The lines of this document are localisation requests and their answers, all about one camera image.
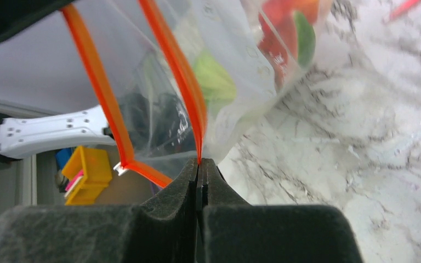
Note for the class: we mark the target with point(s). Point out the green cabbage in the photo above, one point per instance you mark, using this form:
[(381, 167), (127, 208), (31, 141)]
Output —
[(217, 86)]

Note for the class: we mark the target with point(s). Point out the yellow plastic box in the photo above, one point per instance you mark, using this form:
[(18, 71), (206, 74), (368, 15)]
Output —
[(89, 173)]

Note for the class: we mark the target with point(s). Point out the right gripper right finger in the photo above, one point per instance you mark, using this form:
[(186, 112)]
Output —
[(232, 230)]

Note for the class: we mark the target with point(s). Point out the watermelon slice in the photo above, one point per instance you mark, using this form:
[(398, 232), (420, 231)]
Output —
[(288, 35)]

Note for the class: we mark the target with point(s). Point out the clear orange zip top bag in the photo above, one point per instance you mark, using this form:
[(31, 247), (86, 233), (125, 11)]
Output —
[(144, 52)]

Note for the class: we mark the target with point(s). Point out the red white pen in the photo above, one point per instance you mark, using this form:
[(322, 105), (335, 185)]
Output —
[(403, 8)]

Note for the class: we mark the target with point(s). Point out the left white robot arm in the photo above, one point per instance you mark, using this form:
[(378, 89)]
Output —
[(21, 138)]

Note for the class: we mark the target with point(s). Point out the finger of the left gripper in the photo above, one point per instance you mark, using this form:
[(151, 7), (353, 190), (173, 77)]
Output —
[(18, 15)]

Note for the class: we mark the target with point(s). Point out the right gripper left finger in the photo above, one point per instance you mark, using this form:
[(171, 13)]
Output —
[(162, 229)]

